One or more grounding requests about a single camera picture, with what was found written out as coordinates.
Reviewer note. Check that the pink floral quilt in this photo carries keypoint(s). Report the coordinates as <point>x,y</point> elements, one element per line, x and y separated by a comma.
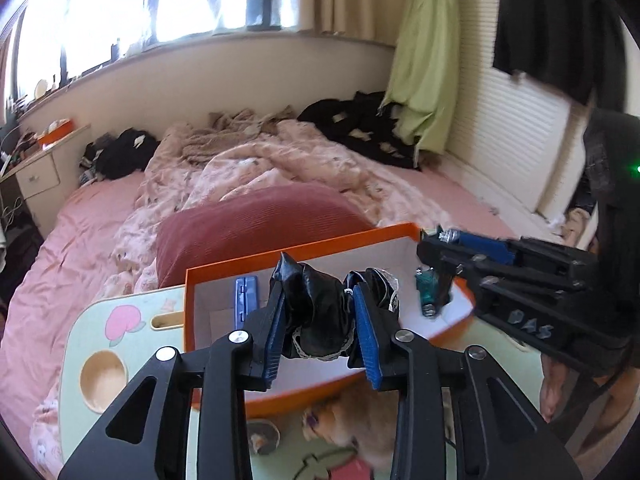
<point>260,170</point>

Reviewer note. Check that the small orange box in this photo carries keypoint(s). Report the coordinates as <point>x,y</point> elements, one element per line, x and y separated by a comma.
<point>55,135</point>

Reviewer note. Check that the window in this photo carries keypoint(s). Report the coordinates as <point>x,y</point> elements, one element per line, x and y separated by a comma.
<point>125,5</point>

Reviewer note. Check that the cartoon printed desktop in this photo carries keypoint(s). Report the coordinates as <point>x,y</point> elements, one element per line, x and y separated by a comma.
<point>75,340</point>

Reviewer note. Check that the pale fluffy fur piece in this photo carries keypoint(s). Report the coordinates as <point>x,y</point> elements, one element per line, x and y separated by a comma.
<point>360,425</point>

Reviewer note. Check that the dark red pillow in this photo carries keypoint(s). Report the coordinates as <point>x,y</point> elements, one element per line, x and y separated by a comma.
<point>260,225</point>

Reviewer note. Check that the green chrome toy car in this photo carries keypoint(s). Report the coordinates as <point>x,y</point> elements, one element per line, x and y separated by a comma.
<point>426,287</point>

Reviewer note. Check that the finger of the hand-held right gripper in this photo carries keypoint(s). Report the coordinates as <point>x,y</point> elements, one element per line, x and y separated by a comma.
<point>465,265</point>
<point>485,246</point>

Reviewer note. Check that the black hanging garment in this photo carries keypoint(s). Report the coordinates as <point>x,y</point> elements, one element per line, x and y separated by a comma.
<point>550,25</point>

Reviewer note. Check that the white slatted panel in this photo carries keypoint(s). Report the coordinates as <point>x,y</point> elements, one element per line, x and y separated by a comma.
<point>500,135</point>

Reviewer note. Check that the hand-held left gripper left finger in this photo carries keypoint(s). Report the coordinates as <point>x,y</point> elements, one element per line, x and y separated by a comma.
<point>272,330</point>

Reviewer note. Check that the pile of black clothes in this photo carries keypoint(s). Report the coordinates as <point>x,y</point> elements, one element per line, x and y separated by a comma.
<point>120,155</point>
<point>350,120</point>

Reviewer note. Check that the orange cardboard box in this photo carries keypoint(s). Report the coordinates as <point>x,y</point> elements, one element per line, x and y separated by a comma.
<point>215,300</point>

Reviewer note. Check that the light green hanging cloth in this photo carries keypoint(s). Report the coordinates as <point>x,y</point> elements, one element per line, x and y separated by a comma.
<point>425,60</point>

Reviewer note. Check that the white nightstand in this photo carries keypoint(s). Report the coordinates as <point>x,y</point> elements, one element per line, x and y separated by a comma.
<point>37,177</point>

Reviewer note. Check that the person's right hand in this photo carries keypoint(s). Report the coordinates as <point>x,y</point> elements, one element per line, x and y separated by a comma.
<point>554,390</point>

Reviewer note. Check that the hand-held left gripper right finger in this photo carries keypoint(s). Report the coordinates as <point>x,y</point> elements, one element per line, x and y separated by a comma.
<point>367,330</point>

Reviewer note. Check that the blue tin case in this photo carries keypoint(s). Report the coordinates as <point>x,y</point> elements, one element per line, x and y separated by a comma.
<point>246,300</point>

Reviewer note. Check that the black lace cloth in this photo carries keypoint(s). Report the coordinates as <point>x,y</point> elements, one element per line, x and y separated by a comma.
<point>320,310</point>

